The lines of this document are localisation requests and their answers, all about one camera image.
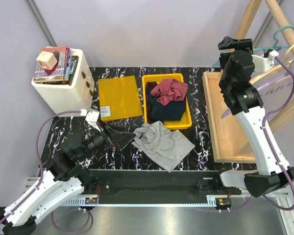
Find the yellow plastic bin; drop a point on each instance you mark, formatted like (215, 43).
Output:
(186, 120)

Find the lavender plastic hanger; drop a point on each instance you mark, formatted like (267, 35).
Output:
(270, 85)

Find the grey tank top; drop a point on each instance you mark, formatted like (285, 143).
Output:
(165, 147)

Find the stack of books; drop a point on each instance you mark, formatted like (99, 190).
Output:
(62, 73)

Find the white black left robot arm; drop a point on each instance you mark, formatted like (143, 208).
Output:
(61, 179)

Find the wooden hanger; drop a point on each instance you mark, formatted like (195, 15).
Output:
(274, 69)

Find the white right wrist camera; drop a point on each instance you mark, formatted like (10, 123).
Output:
(264, 64)

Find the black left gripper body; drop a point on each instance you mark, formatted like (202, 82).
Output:
(99, 139)

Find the navy blue tank top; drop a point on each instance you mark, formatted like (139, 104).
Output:
(155, 111)

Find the maroon tank top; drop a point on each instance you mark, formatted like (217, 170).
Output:
(169, 90)

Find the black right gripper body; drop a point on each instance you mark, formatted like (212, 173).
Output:
(222, 82)

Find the yellow flat lid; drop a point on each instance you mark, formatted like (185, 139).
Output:
(119, 98)

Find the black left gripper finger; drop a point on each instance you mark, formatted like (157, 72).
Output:
(109, 130)
(121, 139)

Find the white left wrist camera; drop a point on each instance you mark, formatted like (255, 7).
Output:
(91, 117)

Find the cream drawer cabinet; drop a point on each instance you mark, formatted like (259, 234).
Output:
(74, 97)

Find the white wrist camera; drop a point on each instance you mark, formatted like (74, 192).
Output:
(264, 64)
(91, 117)

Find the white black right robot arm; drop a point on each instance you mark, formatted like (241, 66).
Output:
(273, 170)

